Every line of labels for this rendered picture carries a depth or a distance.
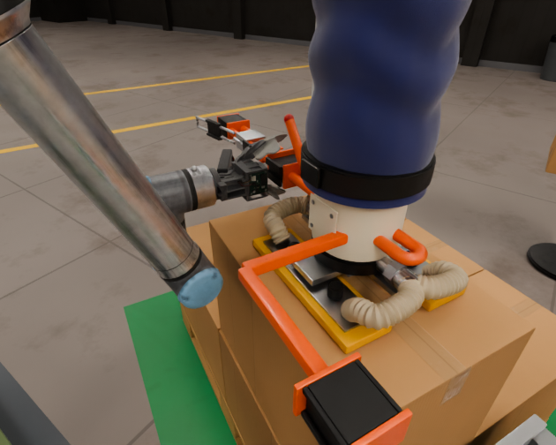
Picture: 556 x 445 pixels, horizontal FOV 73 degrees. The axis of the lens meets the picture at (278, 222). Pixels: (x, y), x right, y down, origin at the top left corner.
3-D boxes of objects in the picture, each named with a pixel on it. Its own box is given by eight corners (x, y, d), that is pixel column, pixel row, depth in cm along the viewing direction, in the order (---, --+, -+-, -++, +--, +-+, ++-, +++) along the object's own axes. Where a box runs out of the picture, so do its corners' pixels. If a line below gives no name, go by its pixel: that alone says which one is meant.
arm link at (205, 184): (186, 199, 85) (181, 159, 80) (206, 193, 87) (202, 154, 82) (199, 217, 79) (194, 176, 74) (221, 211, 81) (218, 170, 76)
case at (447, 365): (471, 443, 88) (537, 327, 66) (331, 544, 72) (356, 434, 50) (326, 287, 132) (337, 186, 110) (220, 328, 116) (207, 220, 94)
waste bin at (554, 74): (573, 79, 671) (590, 36, 634) (570, 84, 633) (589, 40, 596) (537, 74, 698) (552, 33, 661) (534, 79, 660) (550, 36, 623)
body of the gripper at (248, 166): (270, 196, 85) (221, 209, 80) (253, 181, 91) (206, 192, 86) (270, 165, 81) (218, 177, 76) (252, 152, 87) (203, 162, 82)
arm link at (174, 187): (131, 214, 81) (120, 173, 75) (186, 201, 86) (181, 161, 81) (140, 237, 74) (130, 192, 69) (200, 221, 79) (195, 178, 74)
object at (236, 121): (250, 135, 115) (250, 119, 113) (228, 139, 112) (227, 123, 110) (239, 127, 122) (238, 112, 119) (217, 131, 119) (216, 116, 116)
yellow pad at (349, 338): (392, 332, 64) (396, 311, 62) (345, 356, 60) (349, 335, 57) (289, 234, 89) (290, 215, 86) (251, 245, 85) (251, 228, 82)
